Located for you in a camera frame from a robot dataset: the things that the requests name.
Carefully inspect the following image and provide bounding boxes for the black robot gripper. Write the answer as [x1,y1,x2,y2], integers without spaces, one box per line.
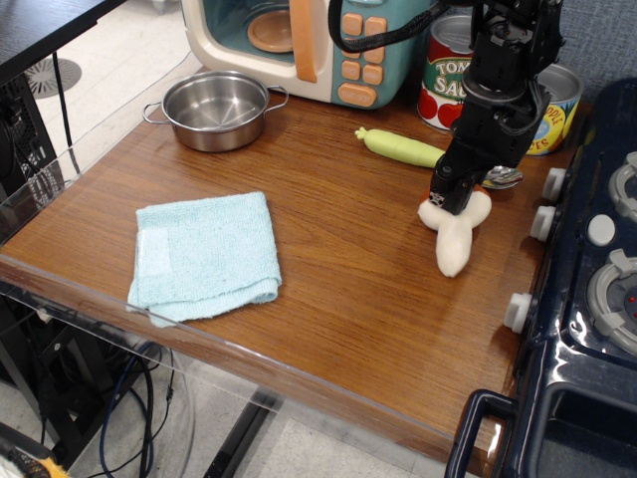
[429,79,550,215]

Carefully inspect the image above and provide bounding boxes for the plush mushroom toy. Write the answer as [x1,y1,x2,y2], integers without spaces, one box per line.
[418,186,492,278]

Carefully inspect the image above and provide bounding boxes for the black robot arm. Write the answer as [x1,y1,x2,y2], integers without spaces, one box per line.
[429,1,564,215]

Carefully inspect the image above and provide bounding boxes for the tomato sauce can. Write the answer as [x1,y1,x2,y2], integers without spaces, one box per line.
[417,15,473,130]

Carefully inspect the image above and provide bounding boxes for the pineapple slices can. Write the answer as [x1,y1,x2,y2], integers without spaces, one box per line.
[527,64,584,156]

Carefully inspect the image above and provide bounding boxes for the toy microwave oven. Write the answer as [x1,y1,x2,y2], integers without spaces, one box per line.
[181,1,427,110]

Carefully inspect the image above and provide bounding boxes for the small steel pot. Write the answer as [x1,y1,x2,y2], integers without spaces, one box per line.
[142,71,290,152]

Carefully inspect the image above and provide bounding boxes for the dark blue toy stove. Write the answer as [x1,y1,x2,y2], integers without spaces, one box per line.
[445,79,636,477]

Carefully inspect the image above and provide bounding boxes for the light blue folded cloth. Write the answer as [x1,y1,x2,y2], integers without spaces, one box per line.
[127,191,282,327]

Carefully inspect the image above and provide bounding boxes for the black table leg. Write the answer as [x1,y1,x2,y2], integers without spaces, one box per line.
[203,388,282,478]

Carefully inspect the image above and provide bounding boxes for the black computer tower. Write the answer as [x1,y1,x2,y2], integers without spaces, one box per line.
[1,74,64,202]

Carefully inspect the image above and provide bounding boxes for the clear acrylic table guard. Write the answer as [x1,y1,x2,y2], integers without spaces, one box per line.
[1,81,515,459]

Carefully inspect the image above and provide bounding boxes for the black desk at left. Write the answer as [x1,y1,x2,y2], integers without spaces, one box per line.
[1,0,123,85]

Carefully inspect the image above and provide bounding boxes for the yellow fuzzy object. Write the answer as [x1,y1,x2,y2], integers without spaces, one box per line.
[0,445,70,478]

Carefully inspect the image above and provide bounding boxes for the spoon with green handle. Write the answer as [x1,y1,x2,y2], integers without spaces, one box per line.
[354,126,524,190]

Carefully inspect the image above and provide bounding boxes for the black cable under table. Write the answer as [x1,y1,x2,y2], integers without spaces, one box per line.
[84,343,175,478]

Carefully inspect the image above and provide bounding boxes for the blue cable under table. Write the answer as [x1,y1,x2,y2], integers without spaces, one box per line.
[99,348,176,478]

